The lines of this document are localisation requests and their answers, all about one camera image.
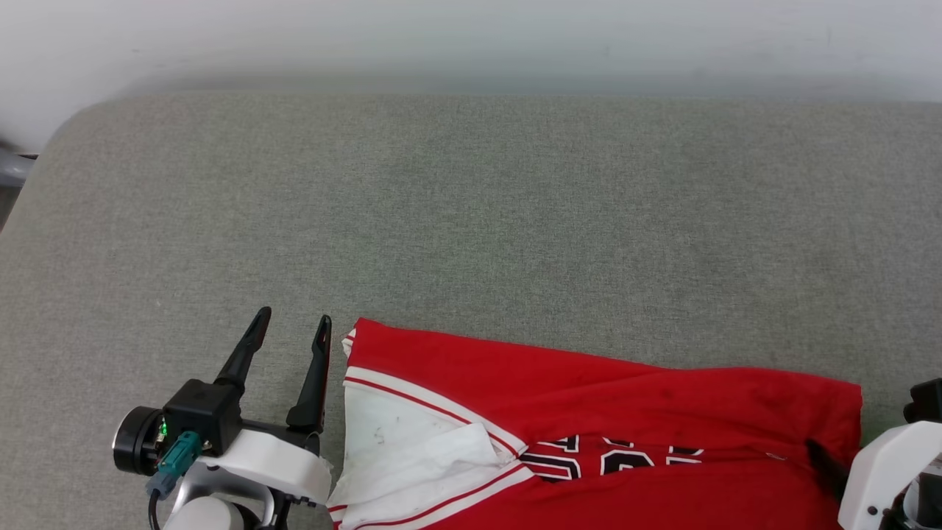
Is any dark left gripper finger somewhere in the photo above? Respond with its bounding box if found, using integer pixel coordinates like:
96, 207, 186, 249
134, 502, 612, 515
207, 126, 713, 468
214, 306, 272, 395
286, 314, 333, 434

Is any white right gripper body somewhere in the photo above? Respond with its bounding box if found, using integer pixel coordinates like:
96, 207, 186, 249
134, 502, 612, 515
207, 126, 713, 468
838, 420, 942, 530

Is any red Bulls 23 jersey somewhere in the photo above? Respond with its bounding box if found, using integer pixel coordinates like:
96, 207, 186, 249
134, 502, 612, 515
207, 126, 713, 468
326, 317, 863, 530

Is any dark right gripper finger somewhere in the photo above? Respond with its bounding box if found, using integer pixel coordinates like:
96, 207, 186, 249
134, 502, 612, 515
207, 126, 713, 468
807, 439, 848, 503

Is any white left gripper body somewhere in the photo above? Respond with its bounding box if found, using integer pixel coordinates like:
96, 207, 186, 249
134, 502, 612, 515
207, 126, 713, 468
197, 420, 334, 509

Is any grey fabric sofa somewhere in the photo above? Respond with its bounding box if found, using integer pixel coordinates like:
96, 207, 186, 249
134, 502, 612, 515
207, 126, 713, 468
0, 92, 942, 530

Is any grey object beside sofa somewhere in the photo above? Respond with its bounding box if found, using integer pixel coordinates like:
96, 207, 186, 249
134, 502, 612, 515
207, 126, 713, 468
0, 144, 38, 188

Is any teal cable connector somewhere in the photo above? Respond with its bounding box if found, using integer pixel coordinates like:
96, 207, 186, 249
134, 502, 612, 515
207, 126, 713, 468
146, 431, 202, 498

